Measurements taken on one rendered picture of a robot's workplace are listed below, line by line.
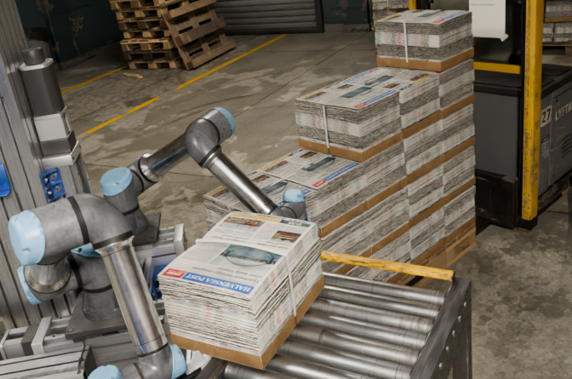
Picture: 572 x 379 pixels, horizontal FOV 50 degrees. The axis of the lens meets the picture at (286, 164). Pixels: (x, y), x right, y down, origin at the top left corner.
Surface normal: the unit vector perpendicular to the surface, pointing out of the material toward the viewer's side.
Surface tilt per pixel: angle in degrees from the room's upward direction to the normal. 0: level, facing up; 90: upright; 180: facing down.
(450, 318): 0
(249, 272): 0
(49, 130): 90
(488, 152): 90
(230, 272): 1
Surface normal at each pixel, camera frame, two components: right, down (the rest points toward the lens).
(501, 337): -0.13, -0.92
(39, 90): 0.11, 0.37
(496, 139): -0.72, 0.35
